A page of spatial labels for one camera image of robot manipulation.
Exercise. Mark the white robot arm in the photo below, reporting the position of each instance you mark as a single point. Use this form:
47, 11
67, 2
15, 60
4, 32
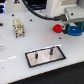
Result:
58, 10

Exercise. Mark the beige connector block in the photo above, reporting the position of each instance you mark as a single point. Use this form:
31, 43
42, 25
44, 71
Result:
18, 26

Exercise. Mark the white board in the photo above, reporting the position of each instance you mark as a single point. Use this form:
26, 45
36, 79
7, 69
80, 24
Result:
38, 36

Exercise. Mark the left metal peg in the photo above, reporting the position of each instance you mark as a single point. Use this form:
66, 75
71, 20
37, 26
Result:
36, 56

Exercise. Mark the blue gear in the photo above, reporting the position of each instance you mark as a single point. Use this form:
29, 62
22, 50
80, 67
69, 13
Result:
75, 31

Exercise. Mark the peg base plate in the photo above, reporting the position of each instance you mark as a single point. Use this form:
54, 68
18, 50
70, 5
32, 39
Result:
44, 56

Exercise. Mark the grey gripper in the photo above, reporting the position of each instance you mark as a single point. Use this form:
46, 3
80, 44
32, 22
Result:
74, 14

